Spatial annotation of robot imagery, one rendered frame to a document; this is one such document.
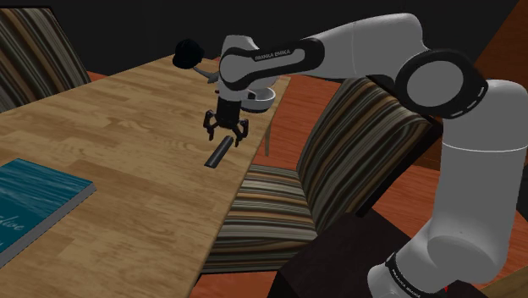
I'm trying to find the blue book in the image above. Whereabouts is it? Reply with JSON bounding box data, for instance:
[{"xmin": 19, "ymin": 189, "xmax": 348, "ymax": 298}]
[{"xmin": 0, "ymin": 157, "xmax": 98, "ymax": 268}]

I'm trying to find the black cylinder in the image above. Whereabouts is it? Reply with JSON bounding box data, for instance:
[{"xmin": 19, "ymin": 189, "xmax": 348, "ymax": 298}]
[{"xmin": 203, "ymin": 135, "xmax": 234, "ymax": 170}]

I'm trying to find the wooden table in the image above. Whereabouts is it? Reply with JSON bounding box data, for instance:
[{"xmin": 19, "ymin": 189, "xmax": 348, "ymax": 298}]
[{"xmin": 0, "ymin": 53, "xmax": 292, "ymax": 298}]

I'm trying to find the black ladle with grey handle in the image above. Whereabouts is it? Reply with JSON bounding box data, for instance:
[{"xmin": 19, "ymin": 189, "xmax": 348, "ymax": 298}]
[{"xmin": 172, "ymin": 38, "xmax": 221, "ymax": 85}]

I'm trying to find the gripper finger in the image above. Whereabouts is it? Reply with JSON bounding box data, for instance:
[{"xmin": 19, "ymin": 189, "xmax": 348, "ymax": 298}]
[
  {"xmin": 202, "ymin": 109, "xmax": 222, "ymax": 141},
  {"xmin": 231, "ymin": 119, "xmax": 250, "ymax": 148}
]

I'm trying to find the white bowl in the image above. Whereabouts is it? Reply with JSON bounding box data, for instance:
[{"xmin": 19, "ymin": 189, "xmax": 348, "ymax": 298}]
[{"xmin": 240, "ymin": 87, "xmax": 277, "ymax": 114}]

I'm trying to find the dark robot stand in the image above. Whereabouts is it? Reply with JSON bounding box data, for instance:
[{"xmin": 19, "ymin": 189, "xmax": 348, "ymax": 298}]
[{"xmin": 267, "ymin": 207, "xmax": 488, "ymax": 298}]

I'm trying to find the striped upholstered chair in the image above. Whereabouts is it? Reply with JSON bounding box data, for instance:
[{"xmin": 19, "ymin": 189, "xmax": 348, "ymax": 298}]
[
  {"xmin": 0, "ymin": 7, "xmax": 92, "ymax": 113},
  {"xmin": 201, "ymin": 75, "xmax": 445, "ymax": 274}
]

